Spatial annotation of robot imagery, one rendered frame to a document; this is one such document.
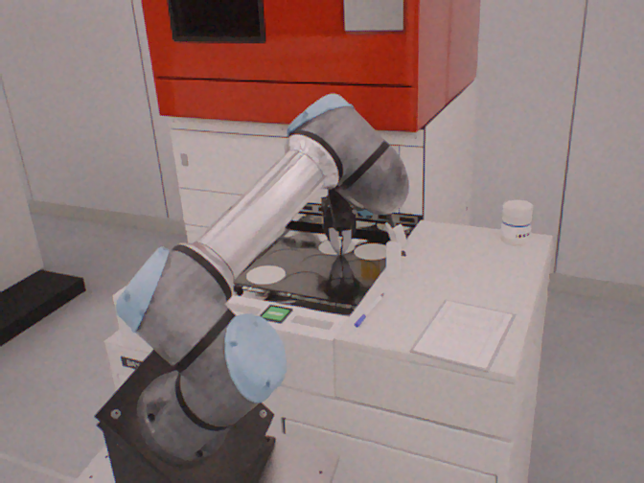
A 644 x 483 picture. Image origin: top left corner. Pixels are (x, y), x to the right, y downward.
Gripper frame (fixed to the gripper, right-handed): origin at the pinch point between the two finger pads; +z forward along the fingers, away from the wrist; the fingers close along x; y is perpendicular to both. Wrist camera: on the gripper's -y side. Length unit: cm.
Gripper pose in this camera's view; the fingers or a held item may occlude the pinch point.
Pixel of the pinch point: (340, 252)
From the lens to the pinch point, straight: 170.9
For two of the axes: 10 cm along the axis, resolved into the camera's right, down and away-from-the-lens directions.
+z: 0.5, 9.1, 4.1
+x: -9.8, 1.2, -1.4
